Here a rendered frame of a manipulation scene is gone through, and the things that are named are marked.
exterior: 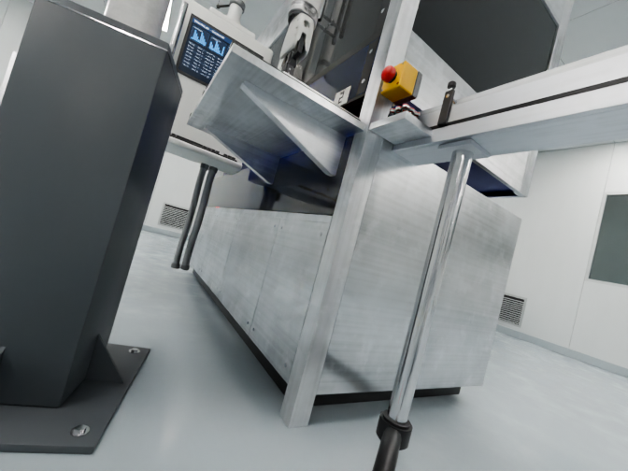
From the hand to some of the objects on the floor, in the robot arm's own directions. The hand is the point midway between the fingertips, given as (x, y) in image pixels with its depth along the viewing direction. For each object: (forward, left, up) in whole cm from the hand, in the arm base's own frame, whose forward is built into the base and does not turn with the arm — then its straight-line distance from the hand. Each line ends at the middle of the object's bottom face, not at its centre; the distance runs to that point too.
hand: (286, 74), depth 81 cm
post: (+28, -3, -95) cm, 99 cm away
